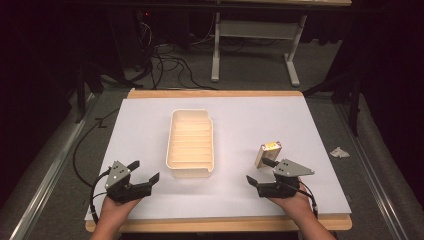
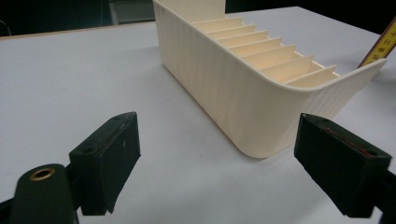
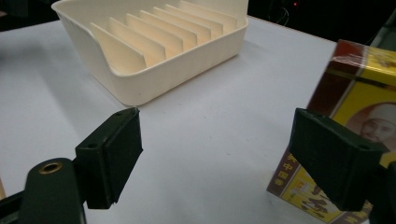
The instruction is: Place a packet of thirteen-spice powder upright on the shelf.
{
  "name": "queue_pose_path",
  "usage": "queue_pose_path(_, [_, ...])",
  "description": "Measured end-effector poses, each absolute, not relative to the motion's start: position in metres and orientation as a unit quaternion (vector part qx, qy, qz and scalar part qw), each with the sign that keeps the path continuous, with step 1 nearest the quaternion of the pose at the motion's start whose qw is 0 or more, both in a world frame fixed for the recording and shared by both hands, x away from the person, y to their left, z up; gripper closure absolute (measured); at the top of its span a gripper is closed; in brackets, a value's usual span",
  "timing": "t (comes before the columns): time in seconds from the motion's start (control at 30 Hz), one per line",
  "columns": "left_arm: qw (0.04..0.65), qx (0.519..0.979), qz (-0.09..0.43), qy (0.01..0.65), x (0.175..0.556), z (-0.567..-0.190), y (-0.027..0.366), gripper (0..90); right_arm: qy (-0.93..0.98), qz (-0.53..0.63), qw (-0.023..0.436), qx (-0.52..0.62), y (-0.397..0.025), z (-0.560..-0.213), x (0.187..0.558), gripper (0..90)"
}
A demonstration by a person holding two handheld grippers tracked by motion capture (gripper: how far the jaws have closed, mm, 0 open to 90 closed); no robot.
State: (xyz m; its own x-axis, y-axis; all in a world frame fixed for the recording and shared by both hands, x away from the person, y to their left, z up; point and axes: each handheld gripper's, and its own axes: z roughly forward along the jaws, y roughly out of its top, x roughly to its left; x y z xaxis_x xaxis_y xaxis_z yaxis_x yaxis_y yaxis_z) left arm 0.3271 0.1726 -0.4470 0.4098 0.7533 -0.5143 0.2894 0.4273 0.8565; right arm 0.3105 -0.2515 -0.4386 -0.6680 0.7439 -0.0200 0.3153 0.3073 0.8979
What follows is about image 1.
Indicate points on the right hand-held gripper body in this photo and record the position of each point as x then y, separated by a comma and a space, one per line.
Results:
290, 169

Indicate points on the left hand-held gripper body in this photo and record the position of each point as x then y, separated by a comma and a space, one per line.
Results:
117, 175

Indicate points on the small tan box yellow label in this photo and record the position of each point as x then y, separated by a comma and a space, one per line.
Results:
267, 153

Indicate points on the person's left hand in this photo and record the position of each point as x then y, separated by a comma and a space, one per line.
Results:
115, 209

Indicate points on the person's right hand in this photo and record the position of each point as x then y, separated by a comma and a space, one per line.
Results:
295, 204

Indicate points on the white table cover sheet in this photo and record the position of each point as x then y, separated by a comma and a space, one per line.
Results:
250, 126

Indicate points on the cream plastic ridged tray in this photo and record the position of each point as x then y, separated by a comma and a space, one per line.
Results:
190, 143

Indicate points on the crumpled white paper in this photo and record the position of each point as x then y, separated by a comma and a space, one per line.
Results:
339, 153

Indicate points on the black metal stand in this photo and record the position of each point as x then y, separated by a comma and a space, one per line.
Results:
81, 96
355, 106

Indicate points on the silver metal floor rail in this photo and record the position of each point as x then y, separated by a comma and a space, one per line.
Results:
50, 170
376, 170

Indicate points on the white metal desk frame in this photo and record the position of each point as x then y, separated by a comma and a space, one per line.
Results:
256, 30

